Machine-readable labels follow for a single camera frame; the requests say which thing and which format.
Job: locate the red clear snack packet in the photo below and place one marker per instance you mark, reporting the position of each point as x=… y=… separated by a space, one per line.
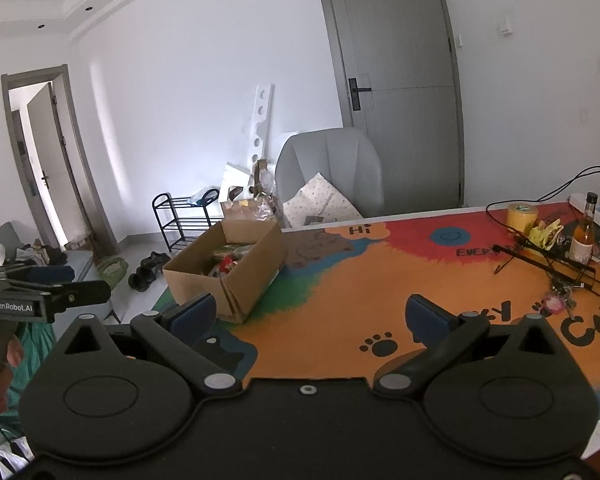
x=225 y=266

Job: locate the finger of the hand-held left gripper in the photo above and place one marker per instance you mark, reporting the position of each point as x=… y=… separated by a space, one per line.
x=80 y=294
x=50 y=275

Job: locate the person's green clothing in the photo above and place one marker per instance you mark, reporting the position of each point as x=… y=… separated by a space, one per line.
x=32 y=350

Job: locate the white dotted pillow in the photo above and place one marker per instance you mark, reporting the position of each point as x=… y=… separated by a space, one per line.
x=320 y=200

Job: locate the grey sofa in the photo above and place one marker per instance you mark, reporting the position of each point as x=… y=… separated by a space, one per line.
x=77 y=260

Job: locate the black metal shoe rack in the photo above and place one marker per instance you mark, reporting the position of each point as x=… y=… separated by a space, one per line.
x=180 y=220

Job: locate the white flat panel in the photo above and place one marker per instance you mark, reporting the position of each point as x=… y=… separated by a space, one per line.
x=232 y=180

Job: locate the glass bottle with amber liquid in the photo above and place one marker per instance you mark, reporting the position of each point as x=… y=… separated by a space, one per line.
x=582 y=240

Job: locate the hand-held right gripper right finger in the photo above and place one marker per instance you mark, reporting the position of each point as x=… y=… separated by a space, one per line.
x=427 y=317

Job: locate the pair of black shoes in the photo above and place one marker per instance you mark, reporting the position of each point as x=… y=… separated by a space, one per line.
x=147 y=270

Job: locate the yellow-green crumpled item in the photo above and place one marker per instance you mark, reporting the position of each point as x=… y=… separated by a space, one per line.
x=545 y=234

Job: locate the yellow tape roll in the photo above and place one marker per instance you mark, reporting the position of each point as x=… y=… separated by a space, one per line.
x=522 y=217

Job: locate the grey padded chair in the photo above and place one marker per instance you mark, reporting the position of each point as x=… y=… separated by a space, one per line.
x=330 y=155

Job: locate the white foam board with holes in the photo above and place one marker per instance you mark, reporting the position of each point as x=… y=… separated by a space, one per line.
x=261 y=120

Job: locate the colourful printed table mat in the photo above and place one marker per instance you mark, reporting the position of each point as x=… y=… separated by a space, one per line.
x=355 y=285

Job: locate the brown cardboard box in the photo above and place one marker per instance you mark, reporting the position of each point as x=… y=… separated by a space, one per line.
x=250 y=285

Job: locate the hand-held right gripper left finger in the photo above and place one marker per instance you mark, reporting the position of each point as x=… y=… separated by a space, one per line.
x=192 y=316

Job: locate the black white striped cloth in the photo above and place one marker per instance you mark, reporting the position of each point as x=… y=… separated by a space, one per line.
x=5 y=457

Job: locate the clear plastic wrap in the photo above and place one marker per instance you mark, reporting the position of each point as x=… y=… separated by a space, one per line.
x=270 y=206

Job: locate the grey door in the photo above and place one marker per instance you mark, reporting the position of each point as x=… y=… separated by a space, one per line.
x=405 y=60

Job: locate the green bag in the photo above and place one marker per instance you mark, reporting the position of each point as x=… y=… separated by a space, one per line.
x=112 y=269

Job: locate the pile of dark clothes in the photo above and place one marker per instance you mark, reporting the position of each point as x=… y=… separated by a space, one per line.
x=42 y=255

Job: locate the white interior door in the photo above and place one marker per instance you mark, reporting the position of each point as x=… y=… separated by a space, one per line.
x=55 y=160

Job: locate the green white snack packet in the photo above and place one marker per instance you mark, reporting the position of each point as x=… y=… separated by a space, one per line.
x=232 y=249

